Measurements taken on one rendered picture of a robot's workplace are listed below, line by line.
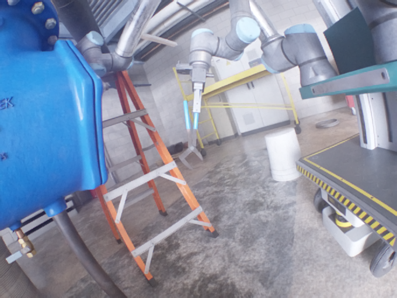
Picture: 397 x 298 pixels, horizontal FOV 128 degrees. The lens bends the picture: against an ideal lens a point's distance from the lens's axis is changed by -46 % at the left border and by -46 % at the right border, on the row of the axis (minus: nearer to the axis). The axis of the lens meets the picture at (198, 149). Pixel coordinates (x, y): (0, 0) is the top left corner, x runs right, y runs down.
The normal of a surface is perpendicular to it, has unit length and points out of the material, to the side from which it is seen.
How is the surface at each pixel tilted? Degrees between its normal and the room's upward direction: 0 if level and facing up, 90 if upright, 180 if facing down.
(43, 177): 133
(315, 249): 0
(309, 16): 90
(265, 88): 90
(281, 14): 90
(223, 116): 90
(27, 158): 119
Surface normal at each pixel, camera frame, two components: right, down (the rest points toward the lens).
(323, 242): -0.33, -0.93
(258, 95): -0.48, 0.29
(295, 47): -0.90, 0.36
